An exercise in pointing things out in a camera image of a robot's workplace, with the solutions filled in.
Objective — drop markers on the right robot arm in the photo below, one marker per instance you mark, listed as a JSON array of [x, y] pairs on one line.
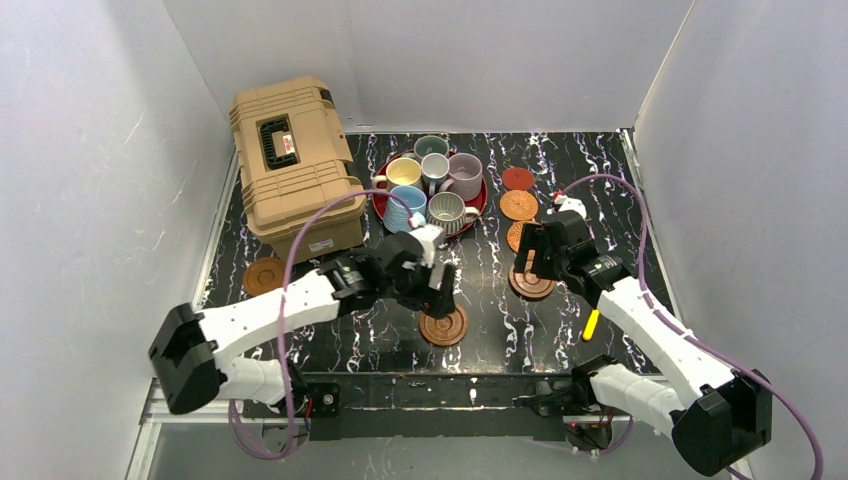
[[714, 414]]

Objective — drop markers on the front aluminium frame rail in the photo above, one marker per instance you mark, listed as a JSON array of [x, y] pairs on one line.
[[335, 394]]

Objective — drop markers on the brown wooden coaster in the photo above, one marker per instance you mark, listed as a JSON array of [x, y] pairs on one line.
[[446, 331]]

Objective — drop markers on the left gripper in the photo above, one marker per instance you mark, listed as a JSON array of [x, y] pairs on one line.
[[433, 282]]

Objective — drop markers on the woven rattan coaster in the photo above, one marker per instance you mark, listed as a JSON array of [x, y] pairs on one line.
[[519, 205], [514, 233]]

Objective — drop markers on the tan plastic tool case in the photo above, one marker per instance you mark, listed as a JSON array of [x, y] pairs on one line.
[[300, 190]]

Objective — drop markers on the lilac textured mug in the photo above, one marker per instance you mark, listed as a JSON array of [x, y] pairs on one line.
[[465, 176]]

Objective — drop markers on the yellow marker pen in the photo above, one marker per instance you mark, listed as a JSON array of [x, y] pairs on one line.
[[591, 326]]

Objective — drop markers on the light blue textured mug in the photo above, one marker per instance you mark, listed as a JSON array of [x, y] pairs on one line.
[[403, 204]]

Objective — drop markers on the grey ribbed mug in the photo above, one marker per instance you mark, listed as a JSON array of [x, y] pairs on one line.
[[448, 211]]

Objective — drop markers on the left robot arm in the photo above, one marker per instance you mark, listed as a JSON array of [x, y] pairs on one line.
[[198, 356]]

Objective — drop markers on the grey printed mug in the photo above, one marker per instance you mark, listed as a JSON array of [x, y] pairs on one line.
[[434, 172]]

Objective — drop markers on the cream yellow mug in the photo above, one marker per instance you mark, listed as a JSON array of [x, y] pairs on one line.
[[402, 171]]

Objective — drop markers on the red round coaster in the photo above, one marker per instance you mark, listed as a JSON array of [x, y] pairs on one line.
[[516, 178]]

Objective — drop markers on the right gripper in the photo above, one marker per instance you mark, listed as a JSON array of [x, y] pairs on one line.
[[538, 248]]

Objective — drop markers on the dark wooden coaster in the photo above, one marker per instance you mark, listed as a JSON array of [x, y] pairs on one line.
[[529, 286]]

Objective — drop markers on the sage green mug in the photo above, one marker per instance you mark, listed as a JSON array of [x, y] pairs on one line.
[[430, 144]]

